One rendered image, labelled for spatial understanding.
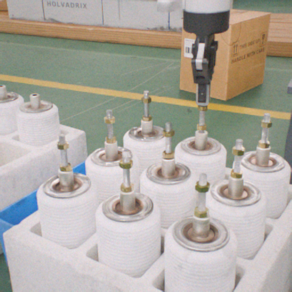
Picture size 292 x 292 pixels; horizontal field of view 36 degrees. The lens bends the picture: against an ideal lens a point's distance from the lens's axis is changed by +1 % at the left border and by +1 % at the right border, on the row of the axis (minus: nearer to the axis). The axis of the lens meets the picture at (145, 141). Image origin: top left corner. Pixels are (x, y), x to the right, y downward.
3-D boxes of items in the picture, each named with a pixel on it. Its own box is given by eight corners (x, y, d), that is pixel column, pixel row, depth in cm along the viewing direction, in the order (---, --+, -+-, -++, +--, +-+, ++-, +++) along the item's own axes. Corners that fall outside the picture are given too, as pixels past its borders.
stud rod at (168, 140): (167, 162, 73) (167, 121, 70) (172, 164, 73) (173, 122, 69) (163, 165, 72) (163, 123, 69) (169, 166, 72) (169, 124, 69)
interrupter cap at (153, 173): (199, 179, 72) (199, 175, 72) (159, 191, 69) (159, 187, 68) (175, 160, 78) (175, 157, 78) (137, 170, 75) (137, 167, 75)
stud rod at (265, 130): (266, 154, 76) (271, 113, 73) (264, 156, 75) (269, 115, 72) (260, 153, 76) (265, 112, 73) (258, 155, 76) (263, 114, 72)
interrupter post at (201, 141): (196, 151, 81) (197, 135, 80) (192, 145, 83) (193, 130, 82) (209, 150, 81) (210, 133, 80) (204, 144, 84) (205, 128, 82)
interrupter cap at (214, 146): (187, 159, 78) (187, 155, 78) (175, 141, 85) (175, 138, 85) (227, 154, 80) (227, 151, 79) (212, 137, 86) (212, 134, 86)
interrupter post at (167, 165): (178, 176, 73) (178, 158, 71) (165, 179, 72) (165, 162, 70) (170, 170, 75) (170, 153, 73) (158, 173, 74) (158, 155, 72)
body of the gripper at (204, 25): (227, 9, 67) (223, 71, 71) (232, 1, 74) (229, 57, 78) (178, 8, 69) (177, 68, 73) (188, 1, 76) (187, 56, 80)
